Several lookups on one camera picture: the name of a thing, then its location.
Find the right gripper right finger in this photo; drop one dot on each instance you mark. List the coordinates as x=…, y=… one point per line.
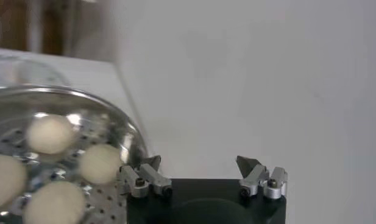
x=261, y=182

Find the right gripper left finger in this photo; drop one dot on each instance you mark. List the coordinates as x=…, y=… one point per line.
x=145, y=182

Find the white steamed baozi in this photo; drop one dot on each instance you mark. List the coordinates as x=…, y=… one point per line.
x=50, y=134
x=53, y=204
x=6, y=179
x=99, y=164

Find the stainless steel steamer basket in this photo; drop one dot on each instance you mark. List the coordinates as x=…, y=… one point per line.
x=102, y=201

